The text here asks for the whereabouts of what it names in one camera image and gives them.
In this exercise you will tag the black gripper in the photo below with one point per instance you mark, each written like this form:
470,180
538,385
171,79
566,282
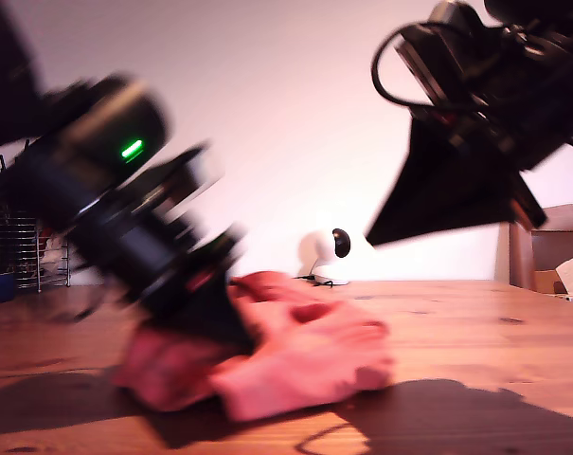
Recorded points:
139,256

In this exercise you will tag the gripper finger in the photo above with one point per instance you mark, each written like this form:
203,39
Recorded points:
433,189

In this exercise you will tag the red underwear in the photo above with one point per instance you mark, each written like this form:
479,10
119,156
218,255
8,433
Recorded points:
291,360

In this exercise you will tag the wooden chair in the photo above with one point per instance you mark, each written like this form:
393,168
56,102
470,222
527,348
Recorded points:
520,256

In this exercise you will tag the brown cardboard box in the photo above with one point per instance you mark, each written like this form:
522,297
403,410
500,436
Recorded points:
544,282

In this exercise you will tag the white plastic packet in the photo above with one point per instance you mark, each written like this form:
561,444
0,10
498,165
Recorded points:
54,256

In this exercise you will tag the white round security camera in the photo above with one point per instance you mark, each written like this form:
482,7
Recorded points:
324,270

